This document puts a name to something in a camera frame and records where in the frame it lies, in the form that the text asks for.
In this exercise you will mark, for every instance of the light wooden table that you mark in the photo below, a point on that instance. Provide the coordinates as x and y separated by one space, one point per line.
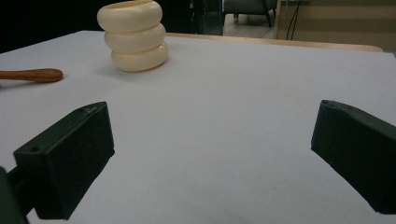
280 43

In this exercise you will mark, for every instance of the white table mat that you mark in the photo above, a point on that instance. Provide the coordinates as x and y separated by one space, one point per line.
218 124

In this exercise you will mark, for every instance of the brown wooden spatula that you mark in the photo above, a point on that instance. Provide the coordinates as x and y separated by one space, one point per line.
31 75

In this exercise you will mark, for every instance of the cream ribbed utensil holder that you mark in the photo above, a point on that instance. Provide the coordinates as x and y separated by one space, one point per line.
134 40

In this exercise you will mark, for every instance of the light wooden cabinet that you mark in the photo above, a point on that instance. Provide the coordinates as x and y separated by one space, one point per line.
342 21

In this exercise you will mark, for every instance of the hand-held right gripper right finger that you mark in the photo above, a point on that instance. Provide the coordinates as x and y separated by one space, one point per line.
358 149

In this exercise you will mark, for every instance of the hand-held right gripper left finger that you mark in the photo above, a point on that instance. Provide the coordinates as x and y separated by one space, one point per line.
68 161

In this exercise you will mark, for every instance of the grey chair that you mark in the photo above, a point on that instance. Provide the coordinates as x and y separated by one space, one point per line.
246 6

